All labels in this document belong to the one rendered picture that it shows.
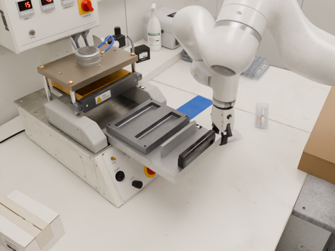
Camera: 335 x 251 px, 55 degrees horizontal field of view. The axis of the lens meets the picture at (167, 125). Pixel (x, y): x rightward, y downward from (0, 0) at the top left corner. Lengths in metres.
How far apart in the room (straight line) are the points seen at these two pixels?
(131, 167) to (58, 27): 0.52
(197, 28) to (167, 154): 0.36
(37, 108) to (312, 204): 0.99
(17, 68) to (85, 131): 0.64
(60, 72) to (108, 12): 0.84
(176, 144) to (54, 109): 0.41
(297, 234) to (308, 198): 0.88
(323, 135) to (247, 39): 0.64
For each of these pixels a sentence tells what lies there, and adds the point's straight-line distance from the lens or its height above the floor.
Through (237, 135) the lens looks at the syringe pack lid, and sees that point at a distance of 1.31.
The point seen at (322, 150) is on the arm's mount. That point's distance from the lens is 1.20.
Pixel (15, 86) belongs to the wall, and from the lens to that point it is 1.54.
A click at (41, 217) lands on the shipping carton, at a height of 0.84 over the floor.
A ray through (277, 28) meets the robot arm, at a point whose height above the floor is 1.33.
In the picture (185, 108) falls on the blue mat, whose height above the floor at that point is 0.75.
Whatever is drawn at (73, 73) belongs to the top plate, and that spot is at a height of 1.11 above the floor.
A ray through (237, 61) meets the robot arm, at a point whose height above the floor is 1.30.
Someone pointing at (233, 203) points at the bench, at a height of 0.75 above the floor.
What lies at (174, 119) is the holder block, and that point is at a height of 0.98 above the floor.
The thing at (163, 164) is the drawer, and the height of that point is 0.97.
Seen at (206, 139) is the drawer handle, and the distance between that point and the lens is 0.90.
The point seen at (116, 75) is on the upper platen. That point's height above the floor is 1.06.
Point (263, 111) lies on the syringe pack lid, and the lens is 1.47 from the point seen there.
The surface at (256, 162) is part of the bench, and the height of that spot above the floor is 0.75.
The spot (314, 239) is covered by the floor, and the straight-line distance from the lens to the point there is 2.05.
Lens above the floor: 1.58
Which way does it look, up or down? 37 degrees down
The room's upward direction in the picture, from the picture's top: straight up
